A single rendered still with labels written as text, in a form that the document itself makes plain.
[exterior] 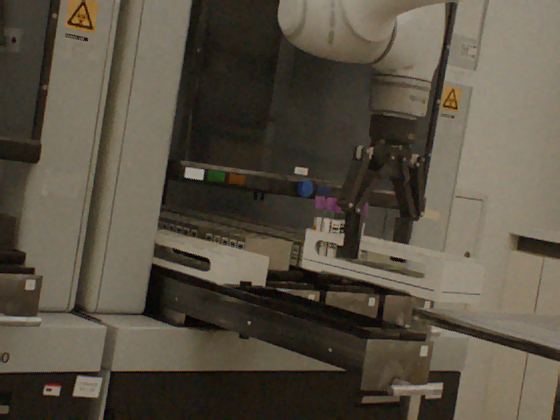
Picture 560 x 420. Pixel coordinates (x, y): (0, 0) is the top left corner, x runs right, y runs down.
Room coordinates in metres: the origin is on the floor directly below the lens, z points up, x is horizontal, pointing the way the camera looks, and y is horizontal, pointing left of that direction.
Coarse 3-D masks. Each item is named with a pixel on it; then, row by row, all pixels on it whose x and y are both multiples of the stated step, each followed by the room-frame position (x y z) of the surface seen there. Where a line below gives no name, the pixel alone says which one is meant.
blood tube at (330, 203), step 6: (330, 204) 1.93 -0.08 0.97; (330, 210) 1.93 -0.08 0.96; (324, 216) 1.94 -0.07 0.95; (330, 216) 1.93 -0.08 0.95; (324, 222) 1.94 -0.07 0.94; (330, 222) 1.94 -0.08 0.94; (324, 228) 1.93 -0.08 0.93; (330, 228) 1.94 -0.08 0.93; (324, 240) 1.93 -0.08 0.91; (324, 246) 1.93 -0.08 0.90; (324, 252) 1.93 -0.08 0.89
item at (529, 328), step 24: (432, 312) 1.98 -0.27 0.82; (456, 312) 2.03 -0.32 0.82; (480, 312) 2.09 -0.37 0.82; (504, 312) 2.15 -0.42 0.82; (480, 336) 1.89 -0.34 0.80; (504, 336) 1.86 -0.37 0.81; (528, 336) 1.87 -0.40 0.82; (552, 336) 1.92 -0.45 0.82; (408, 408) 1.99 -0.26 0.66; (552, 408) 2.28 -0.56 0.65
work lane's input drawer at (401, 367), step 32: (160, 288) 2.00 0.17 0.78; (192, 288) 1.94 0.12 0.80; (224, 288) 1.90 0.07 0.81; (256, 288) 1.95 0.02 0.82; (224, 320) 1.87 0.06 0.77; (256, 320) 1.82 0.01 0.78; (288, 320) 1.77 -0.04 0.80; (320, 320) 1.73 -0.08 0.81; (352, 320) 1.84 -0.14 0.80; (320, 352) 1.71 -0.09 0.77; (352, 352) 1.66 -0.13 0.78; (384, 352) 1.67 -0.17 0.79; (416, 352) 1.71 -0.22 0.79; (384, 384) 1.68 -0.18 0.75; (416, 384) 1.72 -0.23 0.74
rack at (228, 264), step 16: (160, 240) 2.05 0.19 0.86; (176, 240) 2.03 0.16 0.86; (192, 240) 2.08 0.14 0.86; (160, 256) 2.09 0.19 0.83; (176, 256) 2.13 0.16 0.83; (208, 256) 1.95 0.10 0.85; (224, 256) 1.92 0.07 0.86; (240, 256) 1.94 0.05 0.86; (256, 256) 1.97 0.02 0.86; (192, 272) 1.97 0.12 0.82; (208, 272) 1.94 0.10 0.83; (224, 272) 1.92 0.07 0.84; (240, 272) 1.95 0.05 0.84; (256, 272) 1.97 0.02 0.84
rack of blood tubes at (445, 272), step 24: (312, 240) 1.94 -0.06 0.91; (336, 240) 1.90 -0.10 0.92; (312, 264) 1.93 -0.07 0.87; (336, 264) 1.89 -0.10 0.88; (360, 264) 1.87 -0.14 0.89; (384, 264) 1.94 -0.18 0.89; (432, 264) 1.75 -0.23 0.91; (456, 264) 1.75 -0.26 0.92; (480, 264) 1.79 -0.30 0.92; (408, 288) 1.77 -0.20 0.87; (432, 288) 1.74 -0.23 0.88; (456, 288) 1.76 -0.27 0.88; (480, 288) 1.79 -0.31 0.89
